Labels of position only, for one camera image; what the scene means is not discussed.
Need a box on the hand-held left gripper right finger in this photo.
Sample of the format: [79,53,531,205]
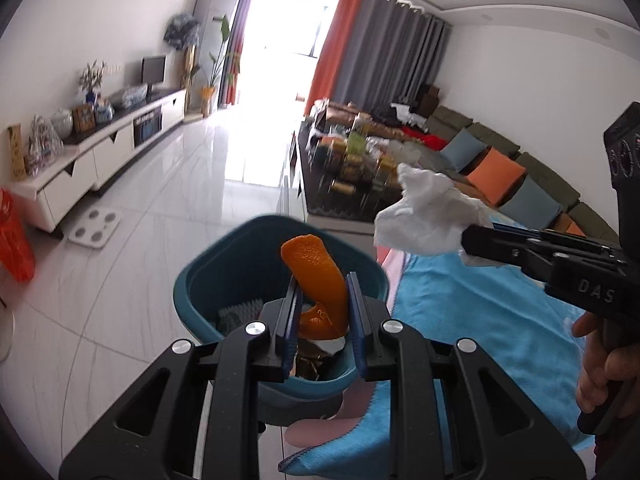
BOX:
[346,271,587,480]

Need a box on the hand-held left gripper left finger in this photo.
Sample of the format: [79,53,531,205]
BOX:
[59,275,305,480]

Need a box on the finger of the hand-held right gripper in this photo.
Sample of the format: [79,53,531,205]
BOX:
[459,224,553,283]
[487,225,623,262]

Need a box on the orange peel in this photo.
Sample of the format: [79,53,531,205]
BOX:
[280,234,349,343]

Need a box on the white foam fruit net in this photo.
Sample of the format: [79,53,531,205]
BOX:
[217,299,263,333]

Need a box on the gold snack wrapper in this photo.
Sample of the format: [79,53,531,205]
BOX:
[295,352,333,381]

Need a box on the teal plastic bin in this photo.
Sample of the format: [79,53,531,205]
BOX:
[172,215,390,413]

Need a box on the white tissue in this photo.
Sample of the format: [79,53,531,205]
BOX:
[374,162,493,267]

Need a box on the person's right hand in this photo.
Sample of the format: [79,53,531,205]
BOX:
[571,310,640,418]

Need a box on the orange cushion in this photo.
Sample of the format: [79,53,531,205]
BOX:
[554,212,587,237]
[466,147,527,206]

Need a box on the blue-grey cushion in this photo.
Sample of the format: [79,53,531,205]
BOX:
[499,178,563,231]
[440,128,487,171]

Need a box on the blue floral blanket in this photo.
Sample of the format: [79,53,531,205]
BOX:
[277,252,608,480]

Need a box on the dark glass coffee table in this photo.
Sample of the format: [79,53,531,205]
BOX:
[290,130,401,221]

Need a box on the green brown sofa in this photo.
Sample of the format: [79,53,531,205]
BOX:
[307,101,621,246]

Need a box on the pile of clothes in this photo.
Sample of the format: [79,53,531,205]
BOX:
[372,102,448,151]

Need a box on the dark wooden speaker box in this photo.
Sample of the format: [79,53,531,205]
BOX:
[415,84,441,116]

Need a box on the white bathroom scale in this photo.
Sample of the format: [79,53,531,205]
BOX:
[67,208,122,248]

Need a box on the tall leafy potted plant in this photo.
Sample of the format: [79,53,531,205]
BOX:
[192,15,241,113]

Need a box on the orange and grey curtain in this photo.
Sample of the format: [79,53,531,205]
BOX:
[311,0,451,111]

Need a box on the white tv cabinet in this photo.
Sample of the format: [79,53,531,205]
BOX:
[7,87,188,233]

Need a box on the clear plastic bag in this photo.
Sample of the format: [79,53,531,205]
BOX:
[120,85,148,108]

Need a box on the window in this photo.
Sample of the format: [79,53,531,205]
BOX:
[295,4,330,58]

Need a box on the purple grey curtain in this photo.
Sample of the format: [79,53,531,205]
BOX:
[215,0,265,108]

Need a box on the black monitor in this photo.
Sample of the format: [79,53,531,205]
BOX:
[141,55,167,98]

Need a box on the framed picture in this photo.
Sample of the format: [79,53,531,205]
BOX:
[72,105,96,133]

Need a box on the orange plastic bag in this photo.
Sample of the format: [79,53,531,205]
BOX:
[0,187,37,283]

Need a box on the white standing air conditioner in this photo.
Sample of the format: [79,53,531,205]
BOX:
[192,0,241,116]

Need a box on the white lidded jar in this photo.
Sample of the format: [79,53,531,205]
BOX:
[52,108,75,138]

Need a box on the covered standing fan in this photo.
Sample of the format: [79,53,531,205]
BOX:
[164,12,202,96]

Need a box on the clear bag of bottles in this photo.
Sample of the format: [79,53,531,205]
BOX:
[25,115,63,177]

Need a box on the vase with flowers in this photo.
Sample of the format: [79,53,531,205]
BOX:
[79,60,107,106]

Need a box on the yellow patterned box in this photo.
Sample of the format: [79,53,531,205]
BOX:
[7,123,27,181]

